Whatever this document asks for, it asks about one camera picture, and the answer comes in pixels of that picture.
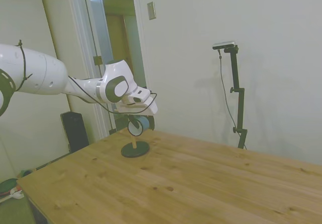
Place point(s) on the white plastic object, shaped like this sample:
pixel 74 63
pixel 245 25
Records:
pixel 17 195

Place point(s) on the black camera stand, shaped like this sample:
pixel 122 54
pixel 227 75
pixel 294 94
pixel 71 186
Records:
pixel 241 108

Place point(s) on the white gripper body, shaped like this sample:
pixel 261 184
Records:
pixel 148 109

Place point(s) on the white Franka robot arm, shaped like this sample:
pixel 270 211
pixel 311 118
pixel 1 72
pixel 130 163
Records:
pixel 37 75

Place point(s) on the white door frame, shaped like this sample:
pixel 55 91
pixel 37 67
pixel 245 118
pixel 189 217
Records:
pixel 78 20

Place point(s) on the blue enamel mug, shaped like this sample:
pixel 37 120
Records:
pixel 144 124

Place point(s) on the dark green round object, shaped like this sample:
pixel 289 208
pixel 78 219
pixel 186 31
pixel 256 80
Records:
pixel 6 185

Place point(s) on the wooden mug tree stand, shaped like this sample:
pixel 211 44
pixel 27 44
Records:
pixel 135 152

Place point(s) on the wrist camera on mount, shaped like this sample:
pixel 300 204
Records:
pixel 133 105

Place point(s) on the exterior camera bar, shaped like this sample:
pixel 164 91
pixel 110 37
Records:
pixel 224 45

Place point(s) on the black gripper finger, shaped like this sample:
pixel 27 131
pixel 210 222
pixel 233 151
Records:
pixel 152 123
pixel 135 122

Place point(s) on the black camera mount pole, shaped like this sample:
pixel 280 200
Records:
pixel 221 65

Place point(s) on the black upright case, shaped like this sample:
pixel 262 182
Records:
pixel 75 133

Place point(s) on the metal wall switch plate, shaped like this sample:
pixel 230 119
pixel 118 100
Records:
pixel 151 10

